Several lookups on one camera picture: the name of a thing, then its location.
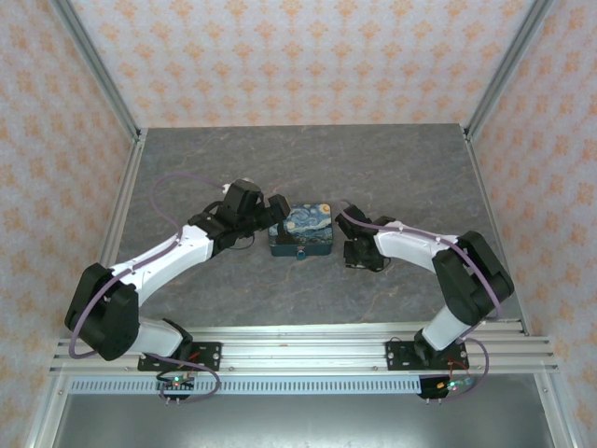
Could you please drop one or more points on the starry night print box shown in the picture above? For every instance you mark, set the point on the starry night print box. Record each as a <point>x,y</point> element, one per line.
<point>303,228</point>

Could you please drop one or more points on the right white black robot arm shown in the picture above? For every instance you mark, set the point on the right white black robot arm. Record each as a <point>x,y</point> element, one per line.
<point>410,247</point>

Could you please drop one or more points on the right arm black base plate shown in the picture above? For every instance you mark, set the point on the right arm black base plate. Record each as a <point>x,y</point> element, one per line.
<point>396,354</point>

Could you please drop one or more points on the left aluminium side rail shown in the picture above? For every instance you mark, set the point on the left aluminium side rail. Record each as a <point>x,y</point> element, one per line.
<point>123,196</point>

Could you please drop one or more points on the aluminium side rail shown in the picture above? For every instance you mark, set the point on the aluminium side rail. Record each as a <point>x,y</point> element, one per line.
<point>494,210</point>
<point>123,196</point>

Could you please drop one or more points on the wide aluminium mounting rail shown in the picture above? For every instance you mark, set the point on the wide aluminium mounting rail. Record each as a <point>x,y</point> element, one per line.
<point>303,354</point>

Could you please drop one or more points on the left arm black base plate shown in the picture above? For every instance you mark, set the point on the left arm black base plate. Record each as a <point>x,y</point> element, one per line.
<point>210,354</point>

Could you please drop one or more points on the right aluminium side rail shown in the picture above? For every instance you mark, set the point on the right aluminium side rail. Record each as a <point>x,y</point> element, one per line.
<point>494,210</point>

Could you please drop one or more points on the left aluminium frame post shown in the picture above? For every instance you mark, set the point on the left aluminium frame post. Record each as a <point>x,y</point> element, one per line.
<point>98,70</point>

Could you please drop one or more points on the aluminium frame post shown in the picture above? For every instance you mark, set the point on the aluminium frame post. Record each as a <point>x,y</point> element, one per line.
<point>98,70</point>
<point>508,70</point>

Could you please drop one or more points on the right aluminium frame post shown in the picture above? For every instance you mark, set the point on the right aluminium frame post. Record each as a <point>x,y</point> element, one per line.
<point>508,70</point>

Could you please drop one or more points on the right lower aluminium frame bar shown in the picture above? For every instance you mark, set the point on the right lower aluminium frame bar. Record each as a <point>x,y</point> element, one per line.
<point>557,415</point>

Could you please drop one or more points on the aluminium frame bar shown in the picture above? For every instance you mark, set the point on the aluminium frame bar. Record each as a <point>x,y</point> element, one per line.
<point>557,415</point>
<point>46,415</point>

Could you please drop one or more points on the left lower aluminium frame bar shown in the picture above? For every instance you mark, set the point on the left lower aluminium frame bar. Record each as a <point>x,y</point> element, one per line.
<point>46,415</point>

